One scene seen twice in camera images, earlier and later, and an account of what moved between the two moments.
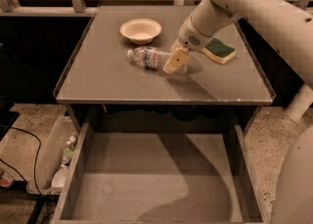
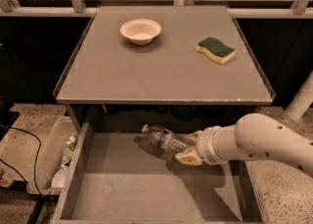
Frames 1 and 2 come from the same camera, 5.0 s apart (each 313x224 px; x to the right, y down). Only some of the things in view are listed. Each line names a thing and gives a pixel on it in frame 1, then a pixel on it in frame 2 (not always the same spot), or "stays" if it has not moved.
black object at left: x=7 y=116 stays
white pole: x=299 y=105 stays
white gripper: x=190 y=37 -> x=206 y=146
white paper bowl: x=141 y=30 stays
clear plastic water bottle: x=153 y=58 -> x=164 y=142
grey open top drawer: x=160 y=173 stays
